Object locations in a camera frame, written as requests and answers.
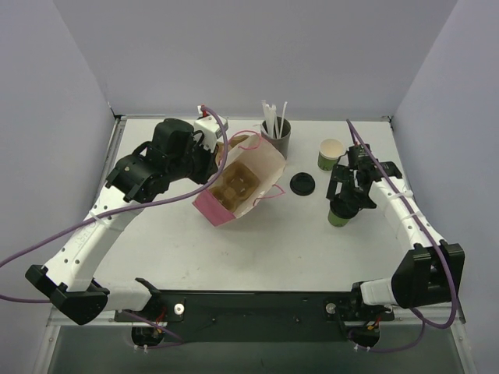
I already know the green paper coffee cup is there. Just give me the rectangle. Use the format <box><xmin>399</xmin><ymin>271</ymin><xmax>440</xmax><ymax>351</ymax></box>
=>
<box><xmin>317</xmin><ymin>139</ymin><xmax>345</xmax><ymax>171</ymax></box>
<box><xmin>327</xmin><ymin>210</ymin><xmax>350</xmax><ymax>228</ymax></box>

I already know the brown cardboard cup carrier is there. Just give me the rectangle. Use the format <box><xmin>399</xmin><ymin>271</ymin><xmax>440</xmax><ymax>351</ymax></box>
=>
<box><xmin>209</xmin><ymin>161</ymin><xmax>260</xmax><ymax>212</ymax></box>
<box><xmin>215</xmin><ymin>142</ymin><xmax>225</xmax><ymax>165</ymax></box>

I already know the brown paper takeout bag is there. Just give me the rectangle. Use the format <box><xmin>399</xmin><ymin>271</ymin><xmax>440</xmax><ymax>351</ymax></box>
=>
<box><xmin>193</xmin><ymin>130</ymin><xmax>286</xmax><ymax>227</ymax></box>

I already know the black plastic cup lid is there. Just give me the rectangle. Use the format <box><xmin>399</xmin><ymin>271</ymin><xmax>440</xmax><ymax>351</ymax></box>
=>
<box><xmin>289</xmin><ymin>172</ymin><xmax>316</xmax><ymax>196</ymax></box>
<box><xmin>330</xmin><ymin>196</ymin><xmax>359</xmax><ymax>219</ymax></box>

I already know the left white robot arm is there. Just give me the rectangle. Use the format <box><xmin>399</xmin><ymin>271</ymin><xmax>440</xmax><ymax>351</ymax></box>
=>
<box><xmin>26</xmin><ymin>115</ymin><xmax>228</xmax><ymax>325</ymax></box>

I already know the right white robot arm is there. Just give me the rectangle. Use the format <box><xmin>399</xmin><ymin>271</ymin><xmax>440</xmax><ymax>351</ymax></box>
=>
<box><xmin>327</xmin><ymin>145</ymin><xmax>465</xmax><ymax>309</ymax></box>

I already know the grey cylindrical straw holder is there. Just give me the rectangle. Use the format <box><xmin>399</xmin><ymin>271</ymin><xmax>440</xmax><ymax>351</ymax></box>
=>
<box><xmin>260</xmin><ymin>116</ymin><xmax>291</xmax><ymax>159</ymax></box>

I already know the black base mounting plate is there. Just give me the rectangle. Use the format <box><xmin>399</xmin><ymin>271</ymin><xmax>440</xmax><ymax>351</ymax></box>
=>
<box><xmin>115</xmin><ymin>291</ymin><xmax>395</xmax><ymax>343</ymax></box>

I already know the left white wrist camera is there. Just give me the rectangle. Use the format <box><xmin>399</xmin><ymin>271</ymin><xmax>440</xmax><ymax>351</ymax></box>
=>
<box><xmin>193</xmin><ymin>105</ymin><xmax>223</xmax><ymax>153</ymax></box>

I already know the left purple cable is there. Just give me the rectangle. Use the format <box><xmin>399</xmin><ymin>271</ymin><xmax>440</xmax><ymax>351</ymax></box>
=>
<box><xmin>0</xmin><ymin>104</ymin><xmax>228</xmax><ymax>348</ymax></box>

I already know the aluminium frame rail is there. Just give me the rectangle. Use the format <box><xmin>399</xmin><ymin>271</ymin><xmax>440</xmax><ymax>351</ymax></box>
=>
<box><xmin>46</xmin><ymin>307</ymin><xmax>134</xmax><ymax>327</ymax></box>

